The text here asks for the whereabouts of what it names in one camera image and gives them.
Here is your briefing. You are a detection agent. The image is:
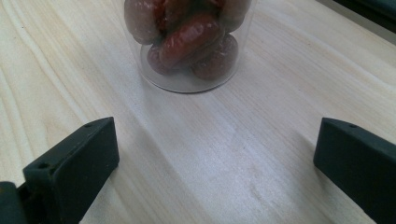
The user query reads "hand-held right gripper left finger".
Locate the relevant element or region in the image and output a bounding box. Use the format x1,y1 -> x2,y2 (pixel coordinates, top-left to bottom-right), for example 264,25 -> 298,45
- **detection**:
22,116 -> 120,224

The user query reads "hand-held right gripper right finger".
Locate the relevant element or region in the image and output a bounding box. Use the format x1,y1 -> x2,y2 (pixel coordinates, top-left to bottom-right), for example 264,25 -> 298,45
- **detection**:
312,117 -> 396,224

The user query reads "glass jar with red dates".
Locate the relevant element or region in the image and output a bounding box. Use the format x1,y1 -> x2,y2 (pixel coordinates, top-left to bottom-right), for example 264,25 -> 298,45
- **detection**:
120,0 -> 258,94

